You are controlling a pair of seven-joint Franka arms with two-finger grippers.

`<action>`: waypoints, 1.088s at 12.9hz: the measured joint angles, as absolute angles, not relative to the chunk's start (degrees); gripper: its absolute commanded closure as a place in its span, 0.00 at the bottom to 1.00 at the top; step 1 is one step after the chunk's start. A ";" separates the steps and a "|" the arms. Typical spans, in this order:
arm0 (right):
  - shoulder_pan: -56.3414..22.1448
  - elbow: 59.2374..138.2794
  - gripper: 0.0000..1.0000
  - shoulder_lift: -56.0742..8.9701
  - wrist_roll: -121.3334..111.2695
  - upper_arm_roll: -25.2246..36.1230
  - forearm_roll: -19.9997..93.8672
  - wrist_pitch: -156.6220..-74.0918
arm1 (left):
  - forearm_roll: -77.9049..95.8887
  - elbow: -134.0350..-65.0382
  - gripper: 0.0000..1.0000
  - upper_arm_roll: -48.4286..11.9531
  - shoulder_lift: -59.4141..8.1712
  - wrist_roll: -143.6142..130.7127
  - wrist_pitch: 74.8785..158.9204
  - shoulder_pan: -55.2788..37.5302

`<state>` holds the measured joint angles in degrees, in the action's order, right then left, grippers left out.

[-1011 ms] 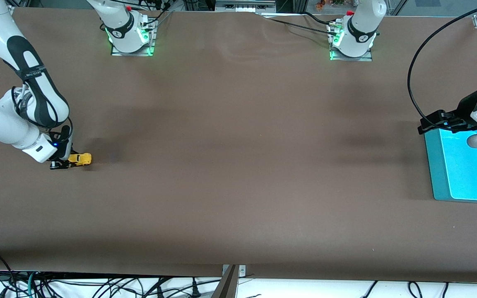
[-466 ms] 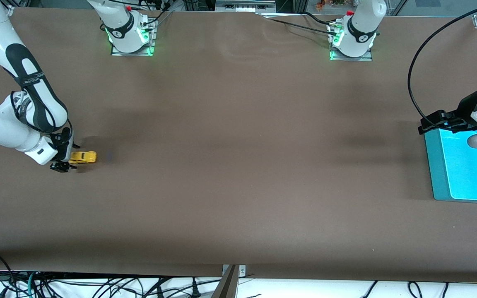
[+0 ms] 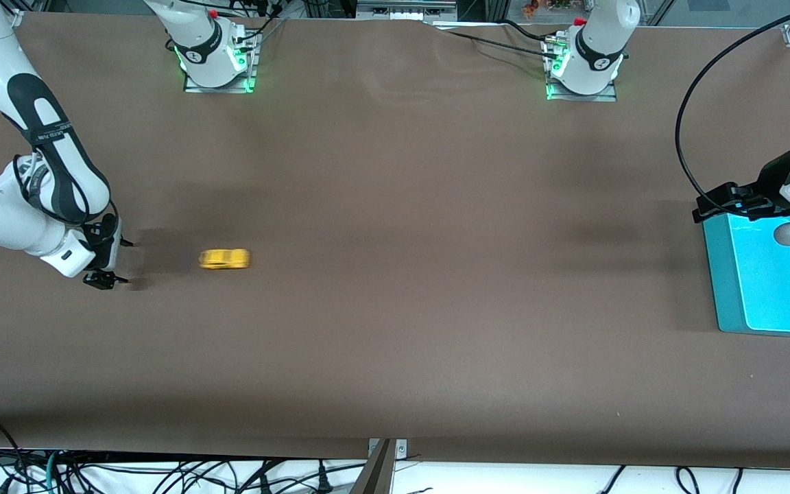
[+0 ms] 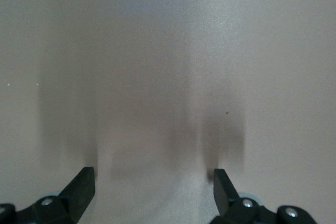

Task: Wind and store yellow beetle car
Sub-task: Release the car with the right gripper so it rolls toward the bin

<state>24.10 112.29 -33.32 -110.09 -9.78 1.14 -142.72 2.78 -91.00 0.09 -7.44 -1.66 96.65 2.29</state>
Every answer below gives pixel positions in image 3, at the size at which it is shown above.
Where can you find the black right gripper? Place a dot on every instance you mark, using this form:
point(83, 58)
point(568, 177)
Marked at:
point(108, 241)

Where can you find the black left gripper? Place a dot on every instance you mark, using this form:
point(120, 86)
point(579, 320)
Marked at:
point(767, 185)

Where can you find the yellow beetle toy car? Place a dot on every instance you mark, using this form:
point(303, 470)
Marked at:
point(225, 259)

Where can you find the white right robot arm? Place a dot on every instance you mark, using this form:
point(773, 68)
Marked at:
point(4, 219)

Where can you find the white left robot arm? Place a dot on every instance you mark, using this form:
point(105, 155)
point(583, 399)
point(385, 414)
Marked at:
point(597, 41)

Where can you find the teal plastic bin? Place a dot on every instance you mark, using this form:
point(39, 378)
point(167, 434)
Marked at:
point(765, 288)

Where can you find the table cover sheet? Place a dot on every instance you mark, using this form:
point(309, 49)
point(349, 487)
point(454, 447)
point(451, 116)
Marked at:
point(395, 309)

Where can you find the dark aluminium bar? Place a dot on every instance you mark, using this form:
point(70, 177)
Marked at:
point(376, 473)

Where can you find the grey power strip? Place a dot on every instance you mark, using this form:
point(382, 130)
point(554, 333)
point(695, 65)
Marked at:
point(405, 8)

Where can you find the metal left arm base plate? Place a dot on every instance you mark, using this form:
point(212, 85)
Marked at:
point(580, 97)

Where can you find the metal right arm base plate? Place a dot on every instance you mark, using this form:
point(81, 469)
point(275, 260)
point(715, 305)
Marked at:
point(220, 88)

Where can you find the small metal table bracket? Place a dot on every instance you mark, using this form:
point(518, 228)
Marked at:
point(402, 449)

